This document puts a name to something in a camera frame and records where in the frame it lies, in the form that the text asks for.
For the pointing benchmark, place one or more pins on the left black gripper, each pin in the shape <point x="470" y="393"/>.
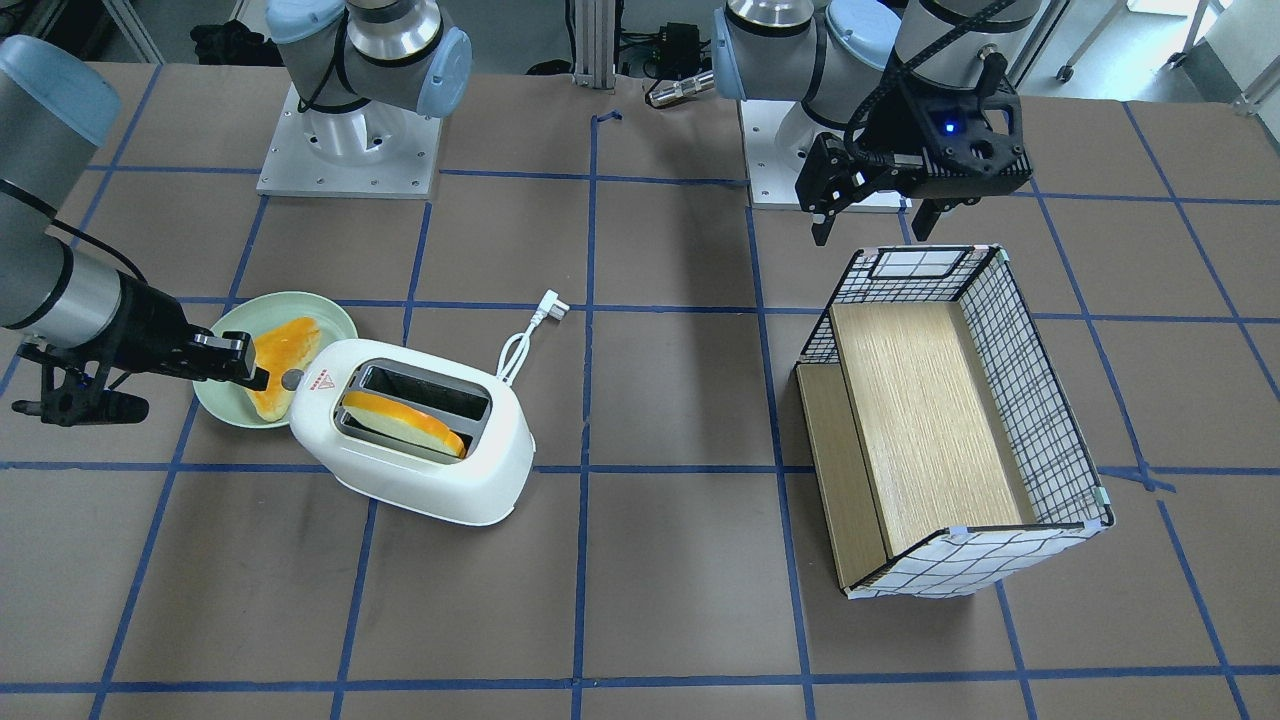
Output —
<point x="903" y="128"/>

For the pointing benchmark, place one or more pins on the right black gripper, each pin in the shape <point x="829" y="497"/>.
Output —
<point x="150" y="322"/>

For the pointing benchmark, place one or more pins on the white toaster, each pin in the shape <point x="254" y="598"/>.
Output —
<point x="480" y="489"/>

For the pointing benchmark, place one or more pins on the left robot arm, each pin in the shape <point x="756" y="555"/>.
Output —
<point x="834" y="59"/>

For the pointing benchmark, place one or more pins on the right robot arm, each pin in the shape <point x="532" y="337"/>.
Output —
<point x="127" y="189"/>

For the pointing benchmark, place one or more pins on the bread slice in toaster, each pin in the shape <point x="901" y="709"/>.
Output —
<point x="398" y="420"/>

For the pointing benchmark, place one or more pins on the green plate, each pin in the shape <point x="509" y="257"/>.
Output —
<point x="226" y="401"/>

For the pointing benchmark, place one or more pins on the bread slice on plate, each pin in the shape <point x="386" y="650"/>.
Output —
<point x="290" y="346"/>

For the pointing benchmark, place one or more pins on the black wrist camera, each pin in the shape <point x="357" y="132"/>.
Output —
<point x="974" y="140"/>

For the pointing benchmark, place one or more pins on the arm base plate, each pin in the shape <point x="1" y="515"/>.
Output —
<point x="775" y="138"/>
<point x="375" y="152"/>

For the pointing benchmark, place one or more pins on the wire basket with wood shelf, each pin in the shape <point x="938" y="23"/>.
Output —
<point x="946" y="451"/>

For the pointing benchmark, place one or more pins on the aluminium frame post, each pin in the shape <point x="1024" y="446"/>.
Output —
<point x="595" y="37"/>

